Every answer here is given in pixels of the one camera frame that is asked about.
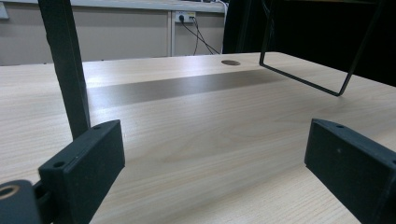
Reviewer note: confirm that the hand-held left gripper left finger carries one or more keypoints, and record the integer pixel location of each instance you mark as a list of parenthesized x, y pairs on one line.
[(82, 168)]

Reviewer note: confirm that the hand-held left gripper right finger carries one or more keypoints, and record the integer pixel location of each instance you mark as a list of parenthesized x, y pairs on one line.
[(351, 169)]

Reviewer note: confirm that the white desk leg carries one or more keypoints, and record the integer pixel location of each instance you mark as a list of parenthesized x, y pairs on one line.
[(170, 32)]

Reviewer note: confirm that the white wall socket with plug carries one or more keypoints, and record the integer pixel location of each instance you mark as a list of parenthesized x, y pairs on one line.
[(185, 16)]

